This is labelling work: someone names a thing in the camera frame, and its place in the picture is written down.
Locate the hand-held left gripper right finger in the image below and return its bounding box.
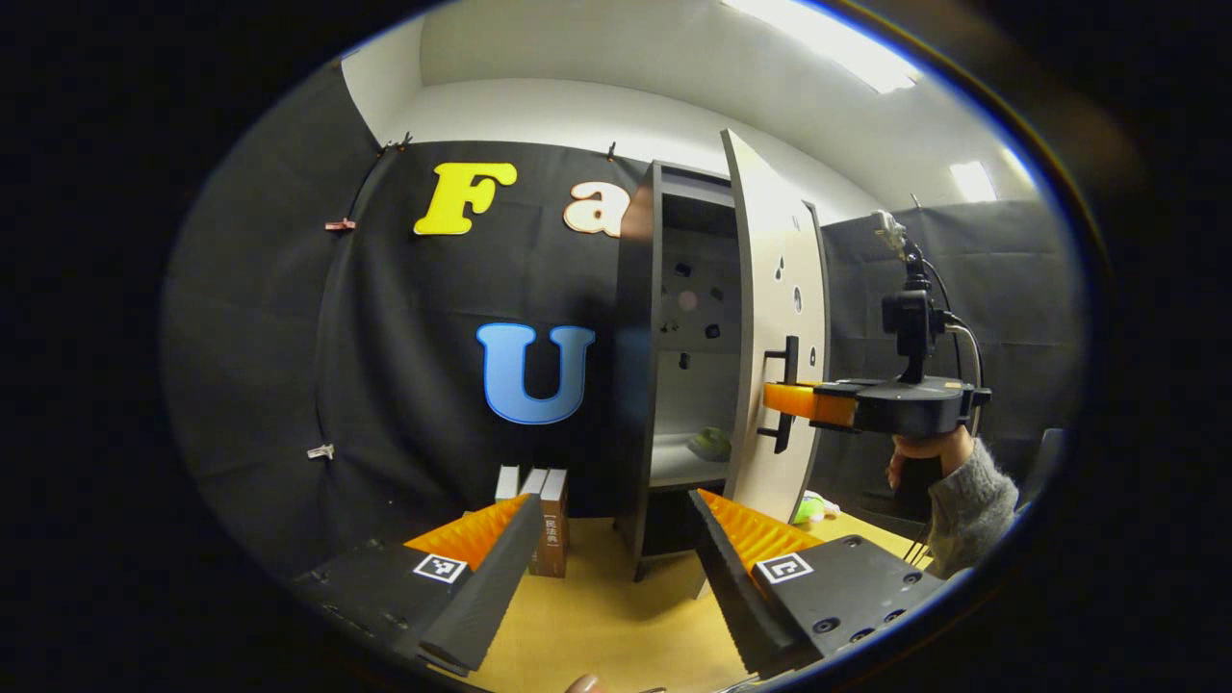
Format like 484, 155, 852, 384
687, 487, 946, 680

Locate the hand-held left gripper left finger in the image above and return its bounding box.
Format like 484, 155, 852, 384
292, 493, 545, 675

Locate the beige cabinet door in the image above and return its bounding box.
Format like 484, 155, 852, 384
720, 128, 831, 526

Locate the black door handle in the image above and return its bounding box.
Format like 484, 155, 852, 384
757, 335, 802, 455

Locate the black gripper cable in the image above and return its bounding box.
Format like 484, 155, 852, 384
938, 284, 985, 439

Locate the brown book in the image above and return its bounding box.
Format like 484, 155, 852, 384
527, 469, 570, 578

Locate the green and white toy figure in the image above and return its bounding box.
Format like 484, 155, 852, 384
791, 489, 841, 526

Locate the black backdrop cloth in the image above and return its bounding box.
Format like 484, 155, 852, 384
162, 60, 1087, 578

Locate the long ceiling light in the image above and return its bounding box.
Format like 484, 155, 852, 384
722, 0, 925, 95

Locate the small ceiling light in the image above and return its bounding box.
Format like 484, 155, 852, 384
948, 161, 999, 203

